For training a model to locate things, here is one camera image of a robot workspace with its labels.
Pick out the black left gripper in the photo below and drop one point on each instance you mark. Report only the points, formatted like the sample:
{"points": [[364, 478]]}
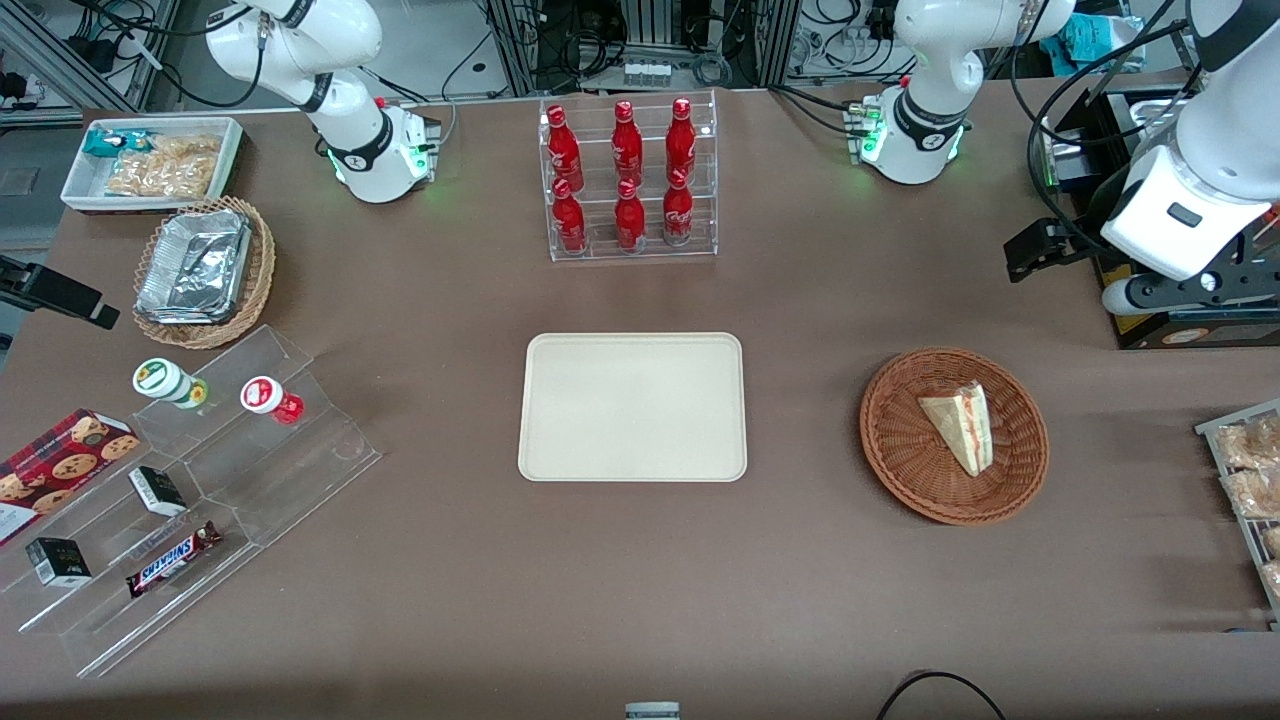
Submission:
{"points": [[1085, 226]]}

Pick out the triangle sandwich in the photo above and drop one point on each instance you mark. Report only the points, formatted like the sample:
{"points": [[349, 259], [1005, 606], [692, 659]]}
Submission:
{"points": [[962, 425]]}

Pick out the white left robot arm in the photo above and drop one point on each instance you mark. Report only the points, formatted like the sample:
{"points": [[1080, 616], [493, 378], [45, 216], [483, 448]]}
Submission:
{"points": [[1215, 150]]}

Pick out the brown wicker basket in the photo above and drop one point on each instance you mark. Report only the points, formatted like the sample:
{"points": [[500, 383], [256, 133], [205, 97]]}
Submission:
{"points": [[900, 450]]}

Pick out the tray of packaged pastries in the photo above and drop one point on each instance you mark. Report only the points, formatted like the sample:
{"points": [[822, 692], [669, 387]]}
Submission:
{"points": [[1212, 440]]}

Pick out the beige rectangular tray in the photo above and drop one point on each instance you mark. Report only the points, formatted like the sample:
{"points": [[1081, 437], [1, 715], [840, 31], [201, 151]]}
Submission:
{"points": [[632, 407]]}

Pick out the light wicker basket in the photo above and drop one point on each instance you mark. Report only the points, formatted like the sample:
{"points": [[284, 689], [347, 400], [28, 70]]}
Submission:
{"points": [[262, 262]]}

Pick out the black food warmer machine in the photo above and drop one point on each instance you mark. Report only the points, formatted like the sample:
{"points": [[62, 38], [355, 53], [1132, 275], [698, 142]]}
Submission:
{"points": [[1180, 332]]}

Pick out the teal plastic bag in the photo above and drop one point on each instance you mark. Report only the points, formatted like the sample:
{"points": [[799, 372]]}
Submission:
{"points": [[1100, 42]]}

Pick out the wrapped bread pack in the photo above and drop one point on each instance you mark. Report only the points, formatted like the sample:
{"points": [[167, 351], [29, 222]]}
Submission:
{"points": [[1273, 578], [1255, 442], [1258, 494], [1273, 542]]}

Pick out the clear acrylic bottle rack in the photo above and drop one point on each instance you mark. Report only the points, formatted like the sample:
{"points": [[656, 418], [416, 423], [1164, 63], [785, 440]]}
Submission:
{"points": [[705, 140]]}

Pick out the red cola bottle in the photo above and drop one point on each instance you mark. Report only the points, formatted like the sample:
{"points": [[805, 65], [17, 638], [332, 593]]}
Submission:
{"points": [[630, 220], [563, 150], [569, 222], [678, 212], [681, 140], [627, 145]]}

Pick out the white power strip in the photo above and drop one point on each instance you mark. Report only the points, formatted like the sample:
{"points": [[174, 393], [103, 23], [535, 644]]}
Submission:
{"points": [[646, 72]]}

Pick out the small grey device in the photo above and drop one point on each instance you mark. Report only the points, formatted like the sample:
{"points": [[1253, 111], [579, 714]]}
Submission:
{"points": [[652, 712]]}

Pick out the clear acrylic step display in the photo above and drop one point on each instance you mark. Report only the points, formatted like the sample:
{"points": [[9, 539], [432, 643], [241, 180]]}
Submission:
{"points": [[300, 450]]}

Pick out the red-lid white cup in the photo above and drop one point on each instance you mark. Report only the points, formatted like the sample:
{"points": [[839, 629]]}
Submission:
{"points": [[265, 396]]}

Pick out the stacked aluminium foil containers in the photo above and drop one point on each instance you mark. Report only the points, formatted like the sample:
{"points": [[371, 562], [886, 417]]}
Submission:
{"points": [[195, 268]]}

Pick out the clear bag of crackers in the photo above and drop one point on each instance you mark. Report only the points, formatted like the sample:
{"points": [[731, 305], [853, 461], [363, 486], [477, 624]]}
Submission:
{"points": [[165, 168]]}

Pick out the green-lid white cup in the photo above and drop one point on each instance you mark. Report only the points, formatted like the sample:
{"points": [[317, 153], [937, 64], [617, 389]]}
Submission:
{"points": [[160, 379]]}

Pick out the small black box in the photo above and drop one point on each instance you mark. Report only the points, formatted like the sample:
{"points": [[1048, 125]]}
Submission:
{"points": [[157, 491], [57, 562]]}

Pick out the Snickers chocolate bar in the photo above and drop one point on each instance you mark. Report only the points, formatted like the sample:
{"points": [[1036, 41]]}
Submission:
{"points": [[172, 560]]}

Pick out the teal snack packet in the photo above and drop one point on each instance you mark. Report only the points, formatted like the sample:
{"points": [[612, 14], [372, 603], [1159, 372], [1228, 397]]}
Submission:
{"points": [[108, 142]]}

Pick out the white rectangular snack bin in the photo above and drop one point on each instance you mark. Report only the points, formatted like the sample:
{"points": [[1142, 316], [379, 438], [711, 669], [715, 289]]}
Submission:
{"points": [[80, 185]]}

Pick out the red plaid cookie box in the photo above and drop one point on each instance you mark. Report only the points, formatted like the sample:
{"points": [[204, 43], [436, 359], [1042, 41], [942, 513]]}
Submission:
{"points": [[55, 470]]}

